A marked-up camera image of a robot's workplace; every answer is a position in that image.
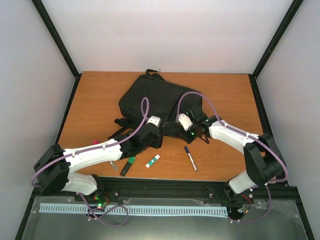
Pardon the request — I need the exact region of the black student backpack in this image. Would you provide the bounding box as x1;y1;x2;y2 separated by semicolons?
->
108;69;206;143

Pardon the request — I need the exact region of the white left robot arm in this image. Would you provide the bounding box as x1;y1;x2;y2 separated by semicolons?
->
32;116;164;202

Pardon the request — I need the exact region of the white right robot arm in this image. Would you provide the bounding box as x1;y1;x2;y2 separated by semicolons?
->
176;108;288;202

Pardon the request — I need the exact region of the blue whiteboard marker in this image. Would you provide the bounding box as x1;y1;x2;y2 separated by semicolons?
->
184;146;198;172

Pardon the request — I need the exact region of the white glue stick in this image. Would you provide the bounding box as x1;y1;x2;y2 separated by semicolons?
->
145;154;160;168

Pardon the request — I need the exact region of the green highlighter marker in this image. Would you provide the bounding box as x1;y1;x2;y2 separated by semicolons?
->
120;157;136;177

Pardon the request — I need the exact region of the silver pen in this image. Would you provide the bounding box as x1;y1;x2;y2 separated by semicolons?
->
110;161;118;171

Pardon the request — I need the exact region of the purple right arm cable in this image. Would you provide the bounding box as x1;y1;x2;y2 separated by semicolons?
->
176;91;288;223

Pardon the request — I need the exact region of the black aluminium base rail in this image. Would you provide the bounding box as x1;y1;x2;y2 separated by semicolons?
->
32;176;298;203

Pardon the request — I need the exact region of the light blue cable duct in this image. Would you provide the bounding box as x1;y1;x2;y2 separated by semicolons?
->
38;203;228;218

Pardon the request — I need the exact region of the right black frame post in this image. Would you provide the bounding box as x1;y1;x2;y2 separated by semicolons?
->
251;0;305;78

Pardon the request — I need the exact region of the black frame post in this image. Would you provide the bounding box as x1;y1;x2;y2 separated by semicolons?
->
251;0;305;78
31;0;82;80

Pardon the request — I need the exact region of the left black frame post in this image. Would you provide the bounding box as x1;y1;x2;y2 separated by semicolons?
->
31;0;82;80

